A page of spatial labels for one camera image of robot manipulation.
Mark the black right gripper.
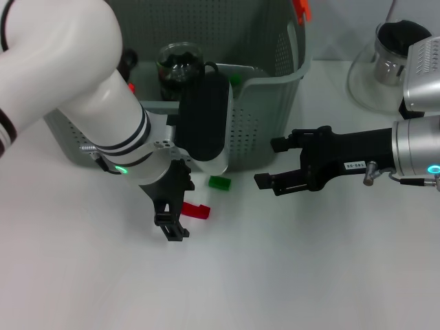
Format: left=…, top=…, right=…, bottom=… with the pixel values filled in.
left=253, top=125, right=398, bottom=197

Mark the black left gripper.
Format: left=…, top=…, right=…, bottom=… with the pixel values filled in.
left=137, top=158, right=195, bottom=243

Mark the dark red toy brick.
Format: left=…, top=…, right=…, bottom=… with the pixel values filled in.
left=181, top=201, right=211, bottom=220

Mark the glass teacup with black base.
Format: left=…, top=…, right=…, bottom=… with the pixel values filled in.
left=159, top=80, right=186, bottom=102
left=156, top=41, right=220, bottom=91

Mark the grey perforated plastic storage bin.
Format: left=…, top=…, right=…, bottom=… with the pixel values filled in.
left=43, top=0, right=314, bottom=173

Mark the left arm dark cable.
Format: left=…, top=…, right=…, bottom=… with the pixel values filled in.
left=79, top=144, right=123, bottom=175

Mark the glass pitcher with black handle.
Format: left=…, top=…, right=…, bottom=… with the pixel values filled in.
left=346, top=19, right=434, bottom=120

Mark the orange bin handle clip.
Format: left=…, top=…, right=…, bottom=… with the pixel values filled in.
left=291, top=0, right=313, bottom=27

